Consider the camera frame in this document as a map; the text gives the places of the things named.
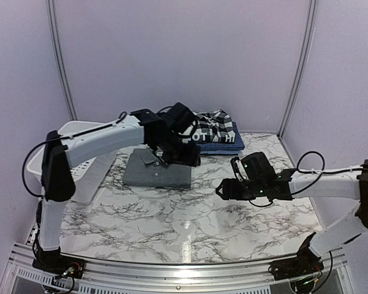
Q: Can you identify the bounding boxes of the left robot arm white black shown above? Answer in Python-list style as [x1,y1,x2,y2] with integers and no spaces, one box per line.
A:
[30,102,201,273]

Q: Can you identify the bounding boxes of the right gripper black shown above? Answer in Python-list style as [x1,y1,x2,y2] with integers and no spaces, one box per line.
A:
[216,178,266,200]

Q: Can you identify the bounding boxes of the black white plaid shirt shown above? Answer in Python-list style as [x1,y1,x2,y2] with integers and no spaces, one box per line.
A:
[191,109,233,136]

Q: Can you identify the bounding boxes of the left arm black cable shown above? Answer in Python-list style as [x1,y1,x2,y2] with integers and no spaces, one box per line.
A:
[21,105,178,200]

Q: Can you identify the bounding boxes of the black shirt white letters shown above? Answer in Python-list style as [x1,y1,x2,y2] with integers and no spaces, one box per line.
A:
[182,129,236,144]

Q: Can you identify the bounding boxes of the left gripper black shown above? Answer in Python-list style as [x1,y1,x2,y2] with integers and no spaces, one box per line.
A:
[155,133,201,167]

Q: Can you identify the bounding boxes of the right wall aluminium profile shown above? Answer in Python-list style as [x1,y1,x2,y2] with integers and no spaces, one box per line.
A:
[277,0,318,139]

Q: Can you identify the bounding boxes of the white plastic bin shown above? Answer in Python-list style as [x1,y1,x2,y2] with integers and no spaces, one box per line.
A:
[26,120,117,205]

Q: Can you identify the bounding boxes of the left wall aluminium profile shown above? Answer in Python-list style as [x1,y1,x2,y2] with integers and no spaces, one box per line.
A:
[46,0,78,120]

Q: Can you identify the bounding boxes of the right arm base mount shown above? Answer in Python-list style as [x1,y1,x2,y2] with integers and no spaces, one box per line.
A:
[268,233,324,281]

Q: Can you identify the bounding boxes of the wall aluminium profile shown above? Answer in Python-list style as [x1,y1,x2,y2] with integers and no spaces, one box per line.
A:
[277,0,318,139]
[46,0,78,120]

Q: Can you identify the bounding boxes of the grey long sleeve shirt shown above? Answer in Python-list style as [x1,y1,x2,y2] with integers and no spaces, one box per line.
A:
[123,149,191,189]

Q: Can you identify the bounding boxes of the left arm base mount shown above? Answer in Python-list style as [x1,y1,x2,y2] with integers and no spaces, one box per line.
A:
[33,249,85,279]

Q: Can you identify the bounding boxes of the aluminium frame rail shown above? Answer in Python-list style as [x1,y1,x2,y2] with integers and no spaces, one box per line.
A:
[0,243,357,293]

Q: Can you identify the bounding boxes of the blue checked folded shirt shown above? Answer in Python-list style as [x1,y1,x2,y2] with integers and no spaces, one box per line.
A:
[197,122,245,155]

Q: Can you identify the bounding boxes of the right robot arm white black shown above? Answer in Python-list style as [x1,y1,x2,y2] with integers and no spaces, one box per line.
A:
[215,152,368,274]

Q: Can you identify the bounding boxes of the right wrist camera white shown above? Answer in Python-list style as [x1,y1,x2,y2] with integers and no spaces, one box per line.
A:
[231,157,248,182]

